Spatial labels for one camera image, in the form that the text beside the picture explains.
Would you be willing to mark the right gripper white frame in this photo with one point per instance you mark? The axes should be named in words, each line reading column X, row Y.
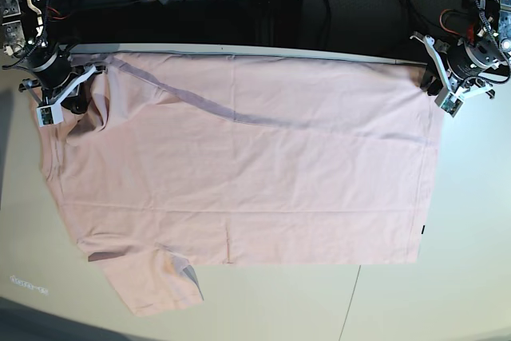
column 70, row 94

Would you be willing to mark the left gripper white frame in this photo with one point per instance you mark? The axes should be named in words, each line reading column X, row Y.
column 458, row 67

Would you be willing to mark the pink T-shirt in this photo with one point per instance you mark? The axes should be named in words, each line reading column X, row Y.
column 183, row 161

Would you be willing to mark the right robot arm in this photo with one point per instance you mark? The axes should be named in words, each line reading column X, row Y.
column 55, row 84

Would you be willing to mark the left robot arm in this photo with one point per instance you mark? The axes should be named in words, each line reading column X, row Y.
column 482, row 19

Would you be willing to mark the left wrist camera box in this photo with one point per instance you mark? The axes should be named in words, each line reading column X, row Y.
column 448, row 102

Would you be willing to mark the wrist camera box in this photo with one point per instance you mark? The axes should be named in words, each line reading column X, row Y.
column 49, row 115
column 448, row 102

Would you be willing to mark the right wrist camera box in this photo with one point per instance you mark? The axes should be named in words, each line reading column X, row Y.
column 49, row 115

